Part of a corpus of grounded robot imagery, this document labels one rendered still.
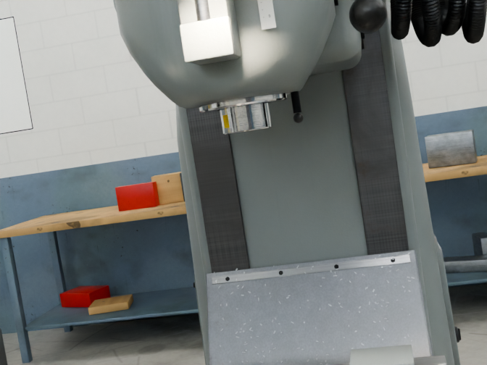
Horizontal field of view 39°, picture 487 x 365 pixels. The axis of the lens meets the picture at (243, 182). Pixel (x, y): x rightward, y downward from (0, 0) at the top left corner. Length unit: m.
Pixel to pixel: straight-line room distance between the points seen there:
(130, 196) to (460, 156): 2.08
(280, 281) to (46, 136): 4.43
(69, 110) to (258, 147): 4.31
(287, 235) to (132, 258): 4.21
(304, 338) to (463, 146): 3.40
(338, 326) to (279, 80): 0.51
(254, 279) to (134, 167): 4.11
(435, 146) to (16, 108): 3.06
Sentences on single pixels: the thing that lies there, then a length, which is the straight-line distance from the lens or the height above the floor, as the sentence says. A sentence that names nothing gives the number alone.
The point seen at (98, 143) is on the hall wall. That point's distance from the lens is 5.23.
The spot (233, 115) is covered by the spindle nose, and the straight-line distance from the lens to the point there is 0.65.
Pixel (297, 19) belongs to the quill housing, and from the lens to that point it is 0.59.
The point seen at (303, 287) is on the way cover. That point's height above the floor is 1.04.
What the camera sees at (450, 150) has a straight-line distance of 4.36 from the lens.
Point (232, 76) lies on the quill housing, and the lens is 0.58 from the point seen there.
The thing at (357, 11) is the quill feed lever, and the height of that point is 1.36.
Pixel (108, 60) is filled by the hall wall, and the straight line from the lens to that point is 5.21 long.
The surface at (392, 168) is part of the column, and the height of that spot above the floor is 1.19.
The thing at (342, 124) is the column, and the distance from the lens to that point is 1.03.
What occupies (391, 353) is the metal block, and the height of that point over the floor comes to 1.05.
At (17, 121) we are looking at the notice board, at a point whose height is 1.61.
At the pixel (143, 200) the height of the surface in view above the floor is 0.93.
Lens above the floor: 1.28
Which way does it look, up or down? 4 degrees down
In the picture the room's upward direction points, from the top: 9 degrees counter-clockwise
